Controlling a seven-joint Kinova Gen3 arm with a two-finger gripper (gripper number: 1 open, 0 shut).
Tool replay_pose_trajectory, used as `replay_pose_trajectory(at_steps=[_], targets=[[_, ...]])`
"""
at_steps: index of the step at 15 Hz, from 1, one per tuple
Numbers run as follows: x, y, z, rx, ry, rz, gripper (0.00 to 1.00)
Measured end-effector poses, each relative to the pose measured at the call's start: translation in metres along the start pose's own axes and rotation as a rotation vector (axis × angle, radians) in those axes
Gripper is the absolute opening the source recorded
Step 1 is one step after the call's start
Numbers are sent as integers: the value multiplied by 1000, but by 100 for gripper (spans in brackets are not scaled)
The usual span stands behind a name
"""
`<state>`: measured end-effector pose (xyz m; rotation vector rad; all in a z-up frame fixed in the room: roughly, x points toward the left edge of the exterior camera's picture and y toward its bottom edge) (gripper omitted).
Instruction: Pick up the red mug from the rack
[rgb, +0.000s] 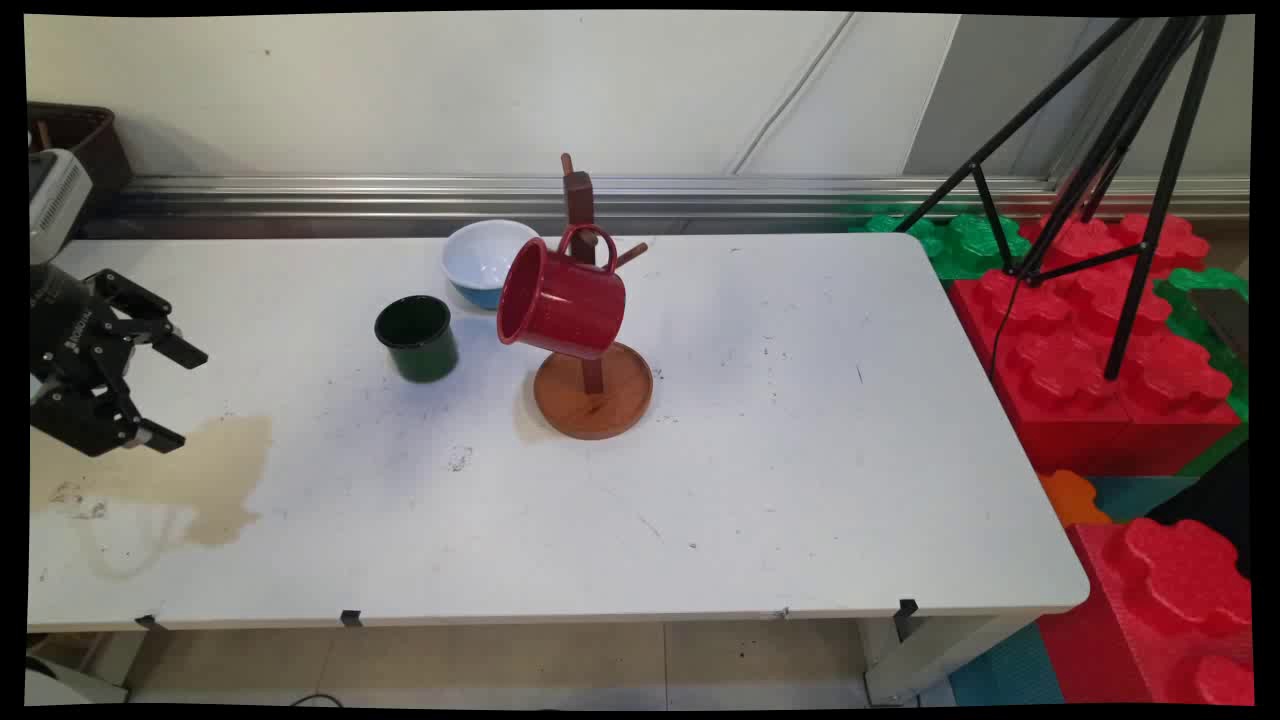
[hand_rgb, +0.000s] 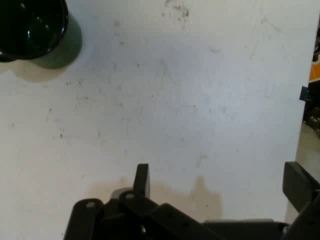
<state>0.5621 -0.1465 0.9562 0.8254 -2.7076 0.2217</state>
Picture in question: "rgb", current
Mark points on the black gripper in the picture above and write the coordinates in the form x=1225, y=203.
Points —
x=70, y=345

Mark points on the red enamel mug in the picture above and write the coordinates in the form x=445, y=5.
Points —
x=570, y=300

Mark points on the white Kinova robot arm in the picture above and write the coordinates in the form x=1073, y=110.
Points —
x=55, y=205

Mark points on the dark brown basket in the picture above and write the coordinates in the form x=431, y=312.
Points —
x=85, y=135

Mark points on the black table edge clamp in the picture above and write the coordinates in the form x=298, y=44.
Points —
x=150, y=621
x=905, y=615
x=351, y=618

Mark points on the dark green mug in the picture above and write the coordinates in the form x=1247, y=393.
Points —
x=418, y=345

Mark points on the white bowl with blue outside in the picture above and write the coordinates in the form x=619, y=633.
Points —
x=480, y=255

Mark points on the wooden mug tree stand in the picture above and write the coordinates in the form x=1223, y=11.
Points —
x=592, y=402

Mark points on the green foam block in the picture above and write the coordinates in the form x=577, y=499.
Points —
x=965, y=245
x=1190, y=310

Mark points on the white table leg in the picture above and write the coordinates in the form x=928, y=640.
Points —
x=930, y=665

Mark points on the orange foam block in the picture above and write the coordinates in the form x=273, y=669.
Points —
x=1072, y=498

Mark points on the teal foam block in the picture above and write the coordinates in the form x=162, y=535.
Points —
x=1140, y=497

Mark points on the black tripod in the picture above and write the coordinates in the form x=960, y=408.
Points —
x=1150, y=150

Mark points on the red foam block with studs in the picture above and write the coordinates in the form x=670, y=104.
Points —
x=1150, y=610

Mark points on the metal wall rail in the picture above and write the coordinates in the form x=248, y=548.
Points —
x=400, y=195

